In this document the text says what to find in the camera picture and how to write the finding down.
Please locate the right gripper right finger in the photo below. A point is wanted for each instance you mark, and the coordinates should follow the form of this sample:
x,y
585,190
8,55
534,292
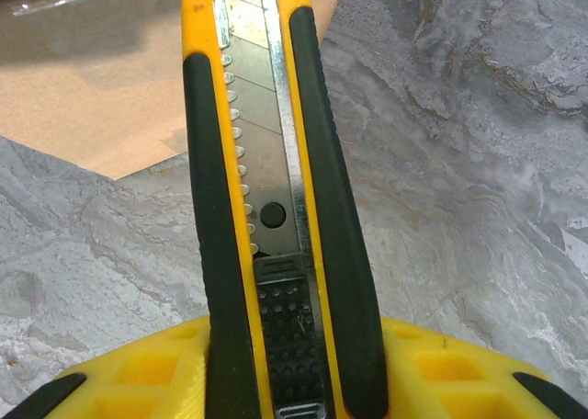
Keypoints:
x,y
459,382

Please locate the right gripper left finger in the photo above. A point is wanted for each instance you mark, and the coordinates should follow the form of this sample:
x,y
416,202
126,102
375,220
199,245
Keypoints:
x,y
138,377

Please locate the yellow black utility knife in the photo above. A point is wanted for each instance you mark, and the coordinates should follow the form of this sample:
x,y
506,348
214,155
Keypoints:
x,y
331,207

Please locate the brown cardboard express box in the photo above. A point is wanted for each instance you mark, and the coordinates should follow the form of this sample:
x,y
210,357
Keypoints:
x,y
92,106

